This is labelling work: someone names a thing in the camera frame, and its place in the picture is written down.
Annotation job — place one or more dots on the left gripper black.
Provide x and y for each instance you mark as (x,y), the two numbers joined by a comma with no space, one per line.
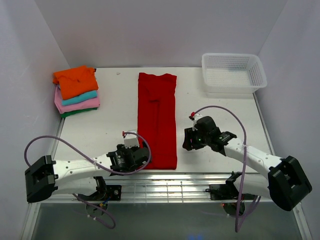
(135,148)

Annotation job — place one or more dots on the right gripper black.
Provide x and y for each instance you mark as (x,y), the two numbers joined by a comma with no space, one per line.
(189,134)

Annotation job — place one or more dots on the red t shirt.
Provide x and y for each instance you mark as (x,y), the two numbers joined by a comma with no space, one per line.
(156,118)

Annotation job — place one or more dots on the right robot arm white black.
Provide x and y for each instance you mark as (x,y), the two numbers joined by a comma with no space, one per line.
(282,180)

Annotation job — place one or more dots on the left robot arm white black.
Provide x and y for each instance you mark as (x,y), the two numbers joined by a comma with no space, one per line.
(47,177)

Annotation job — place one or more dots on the pink folded t shirt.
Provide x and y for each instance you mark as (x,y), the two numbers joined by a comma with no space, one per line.
(91,103)

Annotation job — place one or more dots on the teal folded t shirt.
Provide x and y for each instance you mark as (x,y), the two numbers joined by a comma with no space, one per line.
(80,98)

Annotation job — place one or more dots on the white plastic basket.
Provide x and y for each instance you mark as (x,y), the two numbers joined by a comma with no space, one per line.
(232,73)

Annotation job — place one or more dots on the green folded t shirt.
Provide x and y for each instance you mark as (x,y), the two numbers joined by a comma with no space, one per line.
(74,112)

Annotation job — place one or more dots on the orange folded t shirt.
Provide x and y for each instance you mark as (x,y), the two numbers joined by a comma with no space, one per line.
(75,81)

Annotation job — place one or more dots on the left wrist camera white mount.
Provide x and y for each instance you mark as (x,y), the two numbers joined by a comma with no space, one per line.
(130,140)

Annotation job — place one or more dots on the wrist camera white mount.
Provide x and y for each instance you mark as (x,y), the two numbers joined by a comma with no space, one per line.
(130,140)
(195,117)

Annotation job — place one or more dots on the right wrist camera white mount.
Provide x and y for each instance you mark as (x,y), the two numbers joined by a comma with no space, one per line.
(195,117)

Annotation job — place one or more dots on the aluminium frame rail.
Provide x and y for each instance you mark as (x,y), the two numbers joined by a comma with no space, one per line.
(142,186)

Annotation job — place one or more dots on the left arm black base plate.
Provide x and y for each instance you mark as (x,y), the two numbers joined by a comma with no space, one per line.
(108,193)

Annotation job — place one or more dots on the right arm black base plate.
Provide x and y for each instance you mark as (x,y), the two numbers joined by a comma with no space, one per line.
(225,191)

